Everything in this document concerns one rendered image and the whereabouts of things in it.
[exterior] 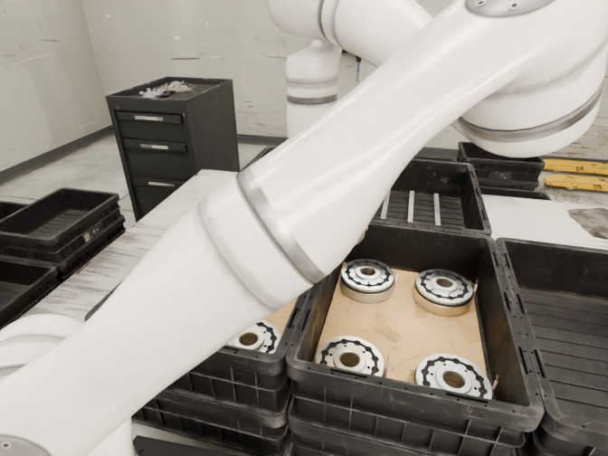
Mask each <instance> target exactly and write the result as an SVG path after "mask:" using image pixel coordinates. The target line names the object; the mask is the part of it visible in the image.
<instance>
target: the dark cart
mask: <svg viewBox="0 0 608 456"><path fill-rule="evenodd" d="M174 81H179V82H182V81H184V82H185V83H187V82H188V83H192V84H194V85H196V87H195V88H193V89H191V90H190V91H179V92H175V93H170V94H171V95H170V96H166V97H162V98H143V97H142V95H140V94H139V93H140V92H141V91H144V89H147V88H150V89H151V91H152V90H153V89H154V88H155V89H158V88H159V87H160V88H161V86H162V85H163V86H165V83H166V82H168V83H169V84H171V82H174ZM144 92H146V91H144ZM105 97H106V101H107V104H108V108H109V114H110V118H111V122H112V126H113V129H114V133H115V138H116V141H117V145H118V149H119V155H120V159H121V163H122V166H123V171H124V175H125V178H126V182H127V186H128V192H129V196H130V201H131V204H132V208H133V212H134V215H135V219H136V223H137V222H138V221H139V220H140V219H141V218H143V217H144V216H145V215H146V214H148V213H149V212H150V211H152V210H153V209H154V208H155V207H156V206H158V205H159V204H160V203H162V202H163V201H164V200H165V199H166V198H168V197H169V196H170V195H171V194H173V193H174V192H175V190H177V189H178V188H179V187H180V186H182V185H183V184H184V183H186V182H187V181H188V180H189V179H190V178H192V177H193V176H194V175H196V174H197V173H198V172H199V171H200V170H202V169H210V170H220V171H230V172H240V171H241V170H240V159H239V149H238V138H237V127H236V117H235V107H234V96H233V79H213V78H191V77H169V76H166V77H164V78H161V79H157V80H154V81H150V82H147V83H144V84H140V85H138V86H135V87H132V88H129V89H126V90H121V91H118V92H115V93H112V94H110V95H106V96H105Z"/></svg>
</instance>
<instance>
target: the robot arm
mask: <svg viewBox="0 0 608 456"><path fill-rule="evenodd" d="M266 1H267V7H268V10H269V13H270V16H271V19H272V20H273V22H274V23H275V24H276V25H277V26H278V27H279V28H280V29H281V30H282V31H283V32H285V33H288V34H291V35H295V36H298V37H304V38H309V39H313V41H312V43H311V45H310V46H309V47H308V48H306V49H304V50H302V51H299V52H295V53H293V54H292V55H290V56H289V57H288V59H287V61H286V88H287V110H286V124H287V140H286V141H285V142H283V143H282V144H281V145H279V146H278V147H276V148H275V149H273V150H272V151H271V152H270V153H268V154H267V155H265V156H264V157H262V158H260V159H259V160H258V161H256V162H255V163H253V164H252V165H250V166H248V167H247V168H245V169H244V170H243V171H242V172H240V173H239V174H238V175H237V176H234V177H233V178H232V179H230V180H229V181H227V182H226V183H225V184H223V185H222V186H220V187H219V188H217V189H216V190H215V191H213V192H212V193H211V194H209V195H208V196H207V197H206V198H204V199H203V200H202V201H200V202H199V203H198V204H196V205H195V206H194V207H193V208H192V209H190V210H189V211H188V212H187V213H186V214H184V215H183V216H182V217H181V218H180V219H179V220H177V221H176V222H175V223H174V224H173V225H172V226H171V227H170V228H169V229H168V230H167V231H166V232H165V233H164V234H163V235H162V236H161V237H160V239H159V240H158V241H157V242H156V243H155V244H154V245H153V246H152V248H151V249H150V250H149V251H148V252H147V253H146V254H145V256H144V257H143V258H142V259H141V260H140V261H139V263H138V264H137V265H136V266H135V267H134V268H133V270H132V271H131V272H130V273H129V274H128V276H127V277H126V278H125V279H124V280H123V281H122V282H121V283H120V284H119V286H118V287H117V288H116V289H115V291H114V292H113V293H112V294H111V295H110V296H109V298H108V299H107V300H106V301H105V302H104V304H103V305H102V306H101V307H100V308H99V309H98V310H97V311H96V312H95V313H94V314H93V315H92V316H91V317H90V318H89V319H88V320H87V321H86V322H85V323H83V322H81V321H79V320H78V319H75V318H71V317H67V316H63V315H58V314H36V315H32V316H28V317H24V318H20V319H18V320H16V321H15V322H13V323H11V324H9V325H7V326H6V327H4V328H3V329H1V330H0V456H138V454H137V452H136V449H135V446H134V444H133V441H132V422H131V416H132V415H133V414H134V413H135V412H136V411H138V410H139V409H140V408H141V407H142V406H144V405H145V404H146V403H147V402H149V401H150V400H151V399H152V398H154V397H155V396H156V395H157V394H159V393H160V392H161V391H163V390H164V389H165V388H166V387H168V386H169V385H171V384H172V383H174V382H175V380H177V379H178V378H180V377H181V376H182V375H184V374H185V373H187V372H188V371H190V370H191V369H193V368H194V367H196V366H197V365H199V364H200V363H201V362H203V361H204V360H205V359H206V358H207V357H209V356H210V355H212V354H213V353H215V352H216V351H217V350H219V349H220V348H221V347H223V346H225V345H226V344H227V343H229V342H230V341H231V340H233V339H234V338H236V337H237V336H239V335H240V334H241V333H242V332H244V331H245V330H247V329H248V328H250V327H252V326H253V325H255V324H256V323H258V322H259V321H261V320H263V319H264V318H266V317H268V316H269V315H270V314H272V313H273V312H275V311H277V310H278V309H280V308H282V307H283V306H285V305H286V304H287V303H289V302H290V301H292V300H293V299H295V298H297V297H298V296H299V295H300V294H301V293H303V292H304V291H306V290H308V289H309V288H311V287H312V286H313V285H314V284H315V283H318V282H319V281H320V280H322V279H323V278H325V277H326V276H327V275H329V273H330V272H332V271H333V270H334V269H335V268H336V267H337V266H338V265H339V264H340V263H341V262H342V261H343V260H344V259H345V258H346V257H347V255H348V254H349V253H350V252H351V250H352V249H353V247H354V246H355V245H356V243H357V241H358V240H359V238H360V237H361V235H362V234H363V232H364V231H365V229H366V227H367V226H368V225H369V223H370V222H371V220H372V218H373V217H374V215H375V213H376V211H377V209H378V208H379V206H380V204H381V203H382V202H383V200H384V199H385V196H386V195H387V193H388V192H389V190H390V189H391V187H392V186H393V184H394V182H395V181H396V179H397V178H398V176H399V175H400V174H401V173H402V171H403V170H404V169H405V167H406V166H407V165H408V164H409V162H410V161H411V160H412V159H413V157H414V156H415V155H416V154H417V153H418V152H419V151H420V150H421V149H422V148H423V147H424V146H425V145H426V144H427V143H428V142H429V141H430V140H431V139H432V138H434V137H435V136H436V135H437V134H438V133H439V132H441V131H442V130H443V129H445V128H446V127H448V126H449V125H450V124H451V125H452V126H453V127H454V128H455V129H456V130H458V131H459V132H460V133H461V134H462V135H463V136H464V137H465V138H467V139H468V140H469V141H471V142H472V143H473V144H475V145H476V146H478V147H480V148H482V149H484V150H486V151H488V152H490V153H493V154H495V155H500V156H504V157H539V156H542V155H545V154H549V153H552V152H555V151H557V150H559V149H561V148H563V147H567V146H568V145H570V144H571V143H573V142H574V141H576V140H577V139H579V138H580V137H581V136H582V135H583V134H584V133H585V131H586V130H587V129H589V128H590V126H591V125H592V123H593V121H594V119H595V117H596V115H597V112H598V109H599V107H600V103H601V99H602V96H603V86H604V78H605V67H606V59H607V51H608V0H455V1H454V2H453V3H451V4H450V5H449V6H447V7H446V8H445V9H444V10H443V11H442V12H440V13H439V14H438V15H437V16H436V17H434V18H432V17H431V16H430V15H429V14H428V13H427V12H426V11H425V10H424V9H423V8H422V7H420V6H419V5H418V4H417V3H416V2H415V1H414V0H266ZM342 49H343V50H345V51H347V52H350V53H352V54H354V55H355V56H357V57H359V58H361V59H363V60H365V61H367V62H369V63H371V64H373V65H374V66H375V67H376V68H377V69H376V70H375V71H374V72H373V73H371V74H370V75H369V76H368V77H367V78H366V79H364V80H363V81H362V82H361V83H360V84H358V85H357V86H356V87H355V88H354V89H352V90H351V91H350V92H349V93H348V94H347V95H346V96H344V97H343V98H342V99H341V100H339V101H337V69H338V64H339V60H340V56H341V53H342Z"/></svg>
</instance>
